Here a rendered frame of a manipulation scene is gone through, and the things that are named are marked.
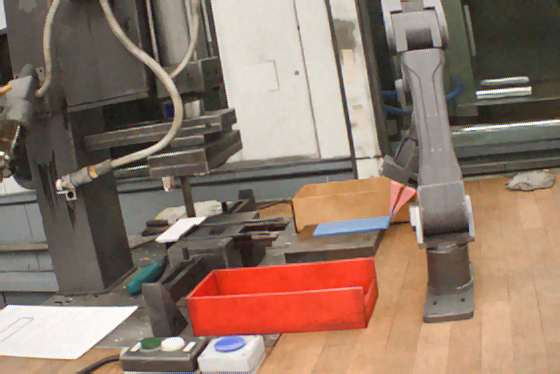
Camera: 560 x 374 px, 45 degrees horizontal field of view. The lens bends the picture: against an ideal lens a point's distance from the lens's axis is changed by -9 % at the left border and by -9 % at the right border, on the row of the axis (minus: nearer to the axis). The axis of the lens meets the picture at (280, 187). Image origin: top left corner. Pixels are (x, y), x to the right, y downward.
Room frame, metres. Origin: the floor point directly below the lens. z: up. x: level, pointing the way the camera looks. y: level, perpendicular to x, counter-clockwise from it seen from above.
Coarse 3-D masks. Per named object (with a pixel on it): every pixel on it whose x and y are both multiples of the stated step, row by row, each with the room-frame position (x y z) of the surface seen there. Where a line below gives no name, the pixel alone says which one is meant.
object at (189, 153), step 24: (192, 96) 1.20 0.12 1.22; (168, 120) 1.27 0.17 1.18; (192, 120) 1.18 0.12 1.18; (216, 120) 1.17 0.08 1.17; (96, 144) 1.24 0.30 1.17; (120, 144) 1.22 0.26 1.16; (192, 144) 1.17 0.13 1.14; (216, 144) 1.16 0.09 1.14; (240, 144) 1.27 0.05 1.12; (168, 168) 1.13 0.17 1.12; (192, 168) 1.12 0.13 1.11
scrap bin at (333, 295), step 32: (224, 288) 1.07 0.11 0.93; (256, 288) 1.05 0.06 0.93; (288, 288) 1.04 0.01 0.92; (320, 288) 1.03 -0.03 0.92; (352, 288) 0.90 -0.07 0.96; (192, 320) 0.96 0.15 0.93; (224, 320) 0.95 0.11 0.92; (256, 320) 0.94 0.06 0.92; (288, 320) 0.92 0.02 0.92; (320, 320) 0.91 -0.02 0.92; (352, 320) 0.90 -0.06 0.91
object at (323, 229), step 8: (384, 216) 1.34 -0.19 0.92; (320, 224) 1.37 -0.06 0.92; (328, 224) 1.36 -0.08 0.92; (336, 224) 1.35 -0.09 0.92; (352, 224) 1.33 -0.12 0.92; (360, 224) 1.32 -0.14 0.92; (368, 224) 1.31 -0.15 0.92; (376, 224) 1.30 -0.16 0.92; (384, 224) 1.29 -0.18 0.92; (320, 232) 1.31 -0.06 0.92; (328, 232) 1.30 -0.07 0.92; (336, 232) 1.30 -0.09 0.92; (344, 232) 1.29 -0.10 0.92
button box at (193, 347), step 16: (128, 352) 0.86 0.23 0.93; (144, 352) 0.86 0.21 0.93; (160, 352) 0.85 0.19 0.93; (176, 352) 0.84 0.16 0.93; (192, 352) 0.84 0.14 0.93; (96, 368) 0.88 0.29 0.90; (128, 368) 0.85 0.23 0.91; (144, 368) 0.84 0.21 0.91; (160, 368) 0.83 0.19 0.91; (176, 368) 0.83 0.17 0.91; (192, 368) 0.82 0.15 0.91
